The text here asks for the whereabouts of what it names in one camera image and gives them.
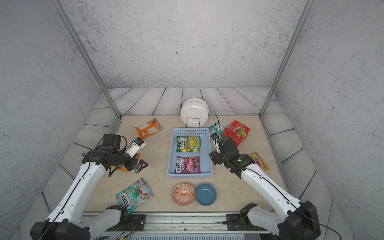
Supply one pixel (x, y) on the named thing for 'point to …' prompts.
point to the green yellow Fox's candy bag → (188, 144)
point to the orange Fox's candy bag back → (148, 129)
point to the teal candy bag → (219, 128)
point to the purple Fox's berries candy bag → (185, 164)
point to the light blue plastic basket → (206, 163)
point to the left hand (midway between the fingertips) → (141, 158)
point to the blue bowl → (205, 194)
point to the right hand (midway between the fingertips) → (221, 148)
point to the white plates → (194, 112)
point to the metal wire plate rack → (192, 118)
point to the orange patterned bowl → (183, 194)
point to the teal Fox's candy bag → (133, 196)
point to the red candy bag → (237, 131)
